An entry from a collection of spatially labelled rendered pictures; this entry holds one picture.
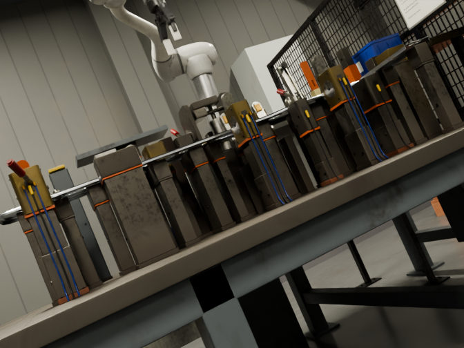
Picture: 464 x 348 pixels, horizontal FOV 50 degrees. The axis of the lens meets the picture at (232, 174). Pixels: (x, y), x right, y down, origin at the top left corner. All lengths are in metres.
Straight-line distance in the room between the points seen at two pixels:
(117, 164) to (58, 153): 2.98
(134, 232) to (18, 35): 3.55
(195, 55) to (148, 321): 1.81
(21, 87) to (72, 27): 0.72
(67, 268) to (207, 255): 0.53
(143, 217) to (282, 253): 0.52
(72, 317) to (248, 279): 0.33
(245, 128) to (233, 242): 0.64
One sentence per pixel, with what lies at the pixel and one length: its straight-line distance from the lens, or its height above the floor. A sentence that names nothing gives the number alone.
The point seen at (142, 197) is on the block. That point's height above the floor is 0.88.
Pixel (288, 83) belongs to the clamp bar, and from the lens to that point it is 2.07.
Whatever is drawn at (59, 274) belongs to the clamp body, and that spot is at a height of 0.77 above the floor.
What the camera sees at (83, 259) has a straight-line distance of 1.59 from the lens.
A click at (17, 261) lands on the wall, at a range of 4.27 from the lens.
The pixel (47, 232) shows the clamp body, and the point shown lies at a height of 0.88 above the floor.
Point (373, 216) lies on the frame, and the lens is 1.15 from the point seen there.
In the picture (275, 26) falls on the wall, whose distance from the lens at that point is 5.39.
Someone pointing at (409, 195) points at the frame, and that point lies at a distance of 1.21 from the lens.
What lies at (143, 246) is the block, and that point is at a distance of 1.41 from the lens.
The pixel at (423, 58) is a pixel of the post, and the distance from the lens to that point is 1.69.
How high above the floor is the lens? 0.73
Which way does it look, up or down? 5 degrees up
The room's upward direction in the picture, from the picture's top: 24 degrees counter-clockwise
